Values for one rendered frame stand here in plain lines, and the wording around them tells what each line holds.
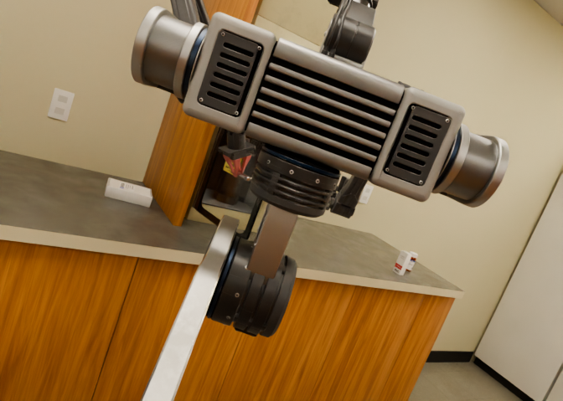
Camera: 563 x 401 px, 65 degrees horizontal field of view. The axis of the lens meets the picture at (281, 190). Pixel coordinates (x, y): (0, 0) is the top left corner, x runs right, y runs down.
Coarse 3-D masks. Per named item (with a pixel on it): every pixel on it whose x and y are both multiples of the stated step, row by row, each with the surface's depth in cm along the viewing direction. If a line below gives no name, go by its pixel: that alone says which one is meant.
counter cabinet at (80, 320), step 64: (0, 256) 111; (64, 256) 119; (128, 256) 128; (0, 320) 116; (64, 320) 125; (128, 320) 135; (320, 320) 175; (384, 320) 195; (0, 384) 122; (64, 384) 131; (128, 384) 142; (192, 384) 155; (256, 384) 170; (320, 384) 188; (384, 384) 211
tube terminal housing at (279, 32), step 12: (264, 24) 153; (276, 24) 155; (276, 36) 157; (288, 36) 159; (312, 48) 165; (216, 132) 158; (204, 168) 160; (192, 204) 162; (264, 204) 177; (192, 216) 164; (252, 228) 178
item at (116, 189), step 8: (112, 184) 158; (120, 184) 161; (128, 184) 165; (112, 192) 155; (120, 192) 155; (128, 192) 156; (136, 192) 159; (144, 192) 163; (128, 200) 157; (136, 200) 158; (144, 200) 159
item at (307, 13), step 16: (272, 0) 152; (288, 0) 154; (304, 0) 157; (320, 0) 160; (272, 16) 153; (288, 16) 156; (304, 16) 159; (320, 16) 162; (304, 32) 161; (320, 32) 164
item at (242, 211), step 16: (224, 144) 154; (256, 144) 143; (224, 160) 153; (256, 160) 142; (224, 176) 152; (208, 192) 157; (224, 192) 151; (240, 192) 145; (208, 208) 156; (224, 208) 150; (240, 208) 144; (256, 208) 139; (240, 224) 143
